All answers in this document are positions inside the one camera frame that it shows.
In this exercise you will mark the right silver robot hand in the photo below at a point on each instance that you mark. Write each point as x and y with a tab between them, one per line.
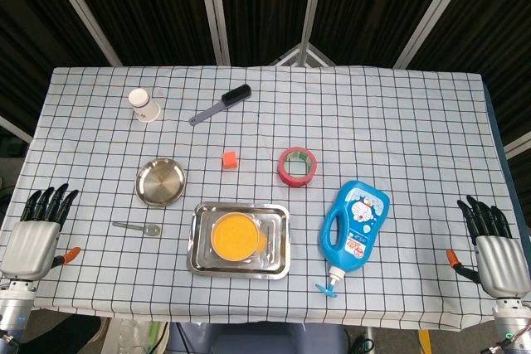
500	263

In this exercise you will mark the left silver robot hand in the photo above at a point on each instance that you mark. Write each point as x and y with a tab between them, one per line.
29	246

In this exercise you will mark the clear plastic spoon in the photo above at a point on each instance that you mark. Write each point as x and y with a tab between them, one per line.
151	229

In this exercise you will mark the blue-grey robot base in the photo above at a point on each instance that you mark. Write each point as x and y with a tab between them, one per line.
257	339

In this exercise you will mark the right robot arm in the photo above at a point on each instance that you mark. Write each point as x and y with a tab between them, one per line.
512	325

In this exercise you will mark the round steel plate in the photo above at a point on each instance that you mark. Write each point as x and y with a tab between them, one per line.
160	182

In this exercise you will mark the bowl of orange powder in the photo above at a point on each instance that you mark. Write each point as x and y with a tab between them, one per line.
234	236

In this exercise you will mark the blue pump detergent bottle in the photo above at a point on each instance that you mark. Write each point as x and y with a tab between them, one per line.
352	229

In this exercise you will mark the white paper cup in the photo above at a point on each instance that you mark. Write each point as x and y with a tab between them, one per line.
144	107

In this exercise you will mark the blue checked tablecloth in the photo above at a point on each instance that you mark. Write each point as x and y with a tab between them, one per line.
373	122

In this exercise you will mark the orange cube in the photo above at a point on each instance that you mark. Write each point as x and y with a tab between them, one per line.
229	161

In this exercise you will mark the rectangular steel tray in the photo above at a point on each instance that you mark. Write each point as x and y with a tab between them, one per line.
274	265

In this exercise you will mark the red tape roll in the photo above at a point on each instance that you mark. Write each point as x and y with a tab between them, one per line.
286	176

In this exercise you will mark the black folding screen white frames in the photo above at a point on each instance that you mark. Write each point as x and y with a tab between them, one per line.
153	1

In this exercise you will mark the white metal screen foot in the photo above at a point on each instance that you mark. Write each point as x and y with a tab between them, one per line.
305	55

